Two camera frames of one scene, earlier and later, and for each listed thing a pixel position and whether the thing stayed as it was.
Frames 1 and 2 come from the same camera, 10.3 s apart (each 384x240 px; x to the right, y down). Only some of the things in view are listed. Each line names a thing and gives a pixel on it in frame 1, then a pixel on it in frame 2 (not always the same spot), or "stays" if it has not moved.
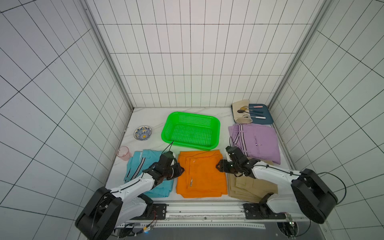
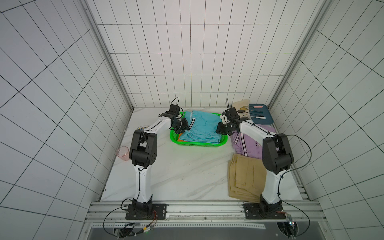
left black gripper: [178, 171] -> [185, 127]
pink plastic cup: [123, 153] stays
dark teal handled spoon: [242, 111] stays
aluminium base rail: [184, 215] stays
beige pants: [249, 190] stays
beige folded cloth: [241, 118] stays
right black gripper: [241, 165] -> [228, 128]
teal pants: [140, 160] -> [202, 128]
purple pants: [256, 141] stays
